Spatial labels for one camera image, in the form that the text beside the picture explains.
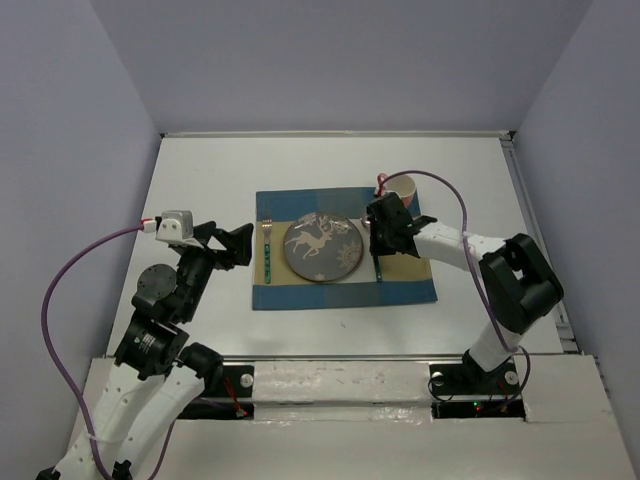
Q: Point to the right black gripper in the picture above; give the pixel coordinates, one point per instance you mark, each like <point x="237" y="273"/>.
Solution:
<point x="377" y="247"/>

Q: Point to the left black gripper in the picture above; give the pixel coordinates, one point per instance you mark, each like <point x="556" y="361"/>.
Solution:
<point x="239" y="242"/>

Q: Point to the spoon with teal handle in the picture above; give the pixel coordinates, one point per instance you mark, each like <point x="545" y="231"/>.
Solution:
<point x="366" y="223"/>

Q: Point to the pink mug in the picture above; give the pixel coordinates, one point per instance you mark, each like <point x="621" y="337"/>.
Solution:
<point x="402" y="185"/>

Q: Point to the blue beige checked placemat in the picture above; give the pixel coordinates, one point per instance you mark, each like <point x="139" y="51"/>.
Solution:
<point x="406" y="279"/>

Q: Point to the fork with teal handle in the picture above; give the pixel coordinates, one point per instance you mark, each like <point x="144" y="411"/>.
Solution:
<point x="266" y="228"/>

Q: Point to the dark reindeer plate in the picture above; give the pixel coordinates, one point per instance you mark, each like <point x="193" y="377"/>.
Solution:
<point x="323" y="247"/>

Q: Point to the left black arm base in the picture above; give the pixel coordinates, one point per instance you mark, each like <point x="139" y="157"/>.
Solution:
<point x="229" y="399"/>

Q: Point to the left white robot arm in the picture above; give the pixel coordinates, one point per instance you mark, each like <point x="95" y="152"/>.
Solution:
<point x="156" y="372"/>

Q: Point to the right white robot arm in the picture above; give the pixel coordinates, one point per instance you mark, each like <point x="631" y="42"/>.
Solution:
<point x="517" y="284"/>

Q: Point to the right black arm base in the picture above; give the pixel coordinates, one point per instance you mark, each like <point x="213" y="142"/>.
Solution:
<point x="460" y="394"/>

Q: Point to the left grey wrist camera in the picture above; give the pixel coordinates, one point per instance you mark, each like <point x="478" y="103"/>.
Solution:
<point x="172" y="227"/>

